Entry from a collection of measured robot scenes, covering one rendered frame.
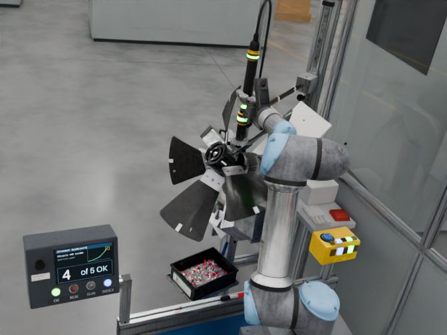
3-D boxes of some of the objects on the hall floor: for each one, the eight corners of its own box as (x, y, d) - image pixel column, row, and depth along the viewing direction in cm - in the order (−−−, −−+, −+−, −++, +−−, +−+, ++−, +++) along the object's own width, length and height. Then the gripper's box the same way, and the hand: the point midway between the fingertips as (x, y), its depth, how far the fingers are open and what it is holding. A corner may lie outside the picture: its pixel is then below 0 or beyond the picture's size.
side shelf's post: (285, 324, 302) (315, 207, 261) (288, 329, 299) (319, 211, 258) (279, 326, 300) (308, 208, 260) (282, 331, 297) (312, 213, 256)
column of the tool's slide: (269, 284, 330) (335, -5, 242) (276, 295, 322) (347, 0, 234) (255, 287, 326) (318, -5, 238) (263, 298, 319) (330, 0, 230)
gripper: (250, 131, 182) (226, 106, 198) (278, 129, 186) (253, 105, 203) (253, 108, 178) (229, 85, 194) (283, 107, 182) (256, 84, 199)
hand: (243, 90), depth 196 cm, fingers closed on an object, 4 cm apart
